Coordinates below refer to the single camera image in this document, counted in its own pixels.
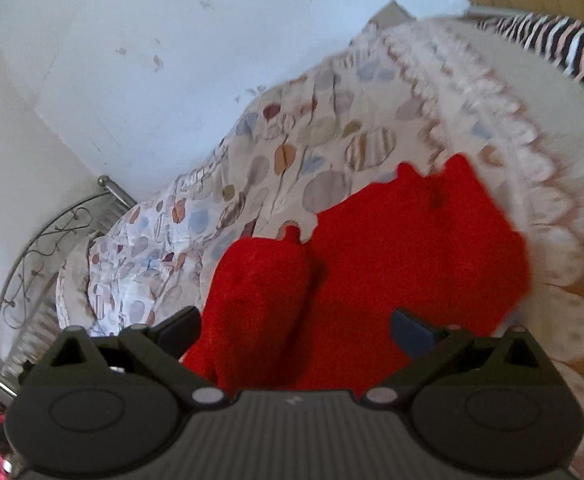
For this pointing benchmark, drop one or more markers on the red knit sweater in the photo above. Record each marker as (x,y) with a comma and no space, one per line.
(314,313)

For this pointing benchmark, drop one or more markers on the beige pillow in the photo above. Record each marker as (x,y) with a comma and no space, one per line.
(72,301)

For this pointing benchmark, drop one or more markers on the metal bed headboard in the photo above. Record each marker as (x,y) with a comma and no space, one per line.
(28,312)

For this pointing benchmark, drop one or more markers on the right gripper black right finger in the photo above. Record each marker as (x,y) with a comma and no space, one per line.
(429,349)

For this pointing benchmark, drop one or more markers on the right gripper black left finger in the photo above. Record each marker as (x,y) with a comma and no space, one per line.
(156,351)

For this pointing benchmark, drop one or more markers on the striped bed sheet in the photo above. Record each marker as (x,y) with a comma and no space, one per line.
(557,39)

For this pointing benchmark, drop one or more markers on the patterned shell print duvet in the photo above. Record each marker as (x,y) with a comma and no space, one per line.
(419,93)

